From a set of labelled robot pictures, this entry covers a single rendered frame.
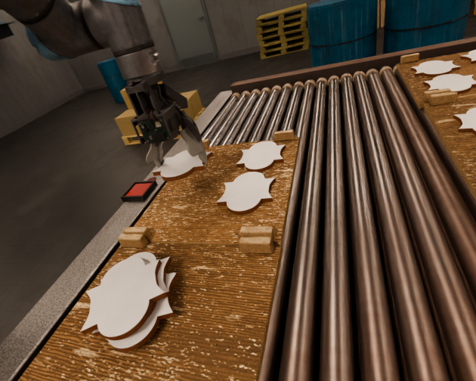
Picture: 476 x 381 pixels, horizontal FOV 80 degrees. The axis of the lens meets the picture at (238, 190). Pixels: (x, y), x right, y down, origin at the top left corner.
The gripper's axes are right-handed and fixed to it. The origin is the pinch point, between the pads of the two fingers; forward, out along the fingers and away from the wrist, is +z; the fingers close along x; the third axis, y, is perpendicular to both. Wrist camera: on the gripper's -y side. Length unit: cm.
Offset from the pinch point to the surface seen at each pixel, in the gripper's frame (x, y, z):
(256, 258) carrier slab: 18.0, 21.3, 9.4
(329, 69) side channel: 40, -81, 4
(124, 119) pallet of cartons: -201, -270, 59
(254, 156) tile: 14.0, -12.5, 6.9
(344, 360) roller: 30.3, 36.2, 11.6
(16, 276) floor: -196, -54, 102
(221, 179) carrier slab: 5.9, -4.8, 8.4
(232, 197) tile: 11.0, 4.9, 7.6
